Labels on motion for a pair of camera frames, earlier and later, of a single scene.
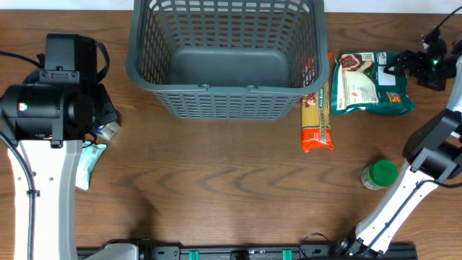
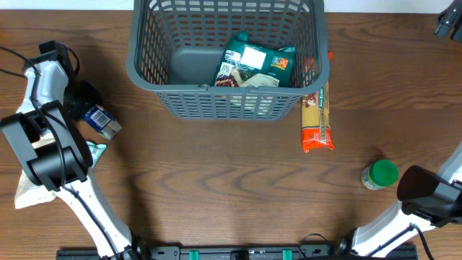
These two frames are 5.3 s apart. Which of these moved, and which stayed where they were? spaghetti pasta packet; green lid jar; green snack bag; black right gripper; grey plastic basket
Moved: green snack bag; black right gripper
Stayed: green lid jar; spaghetti pasta packet; grey plastic basket
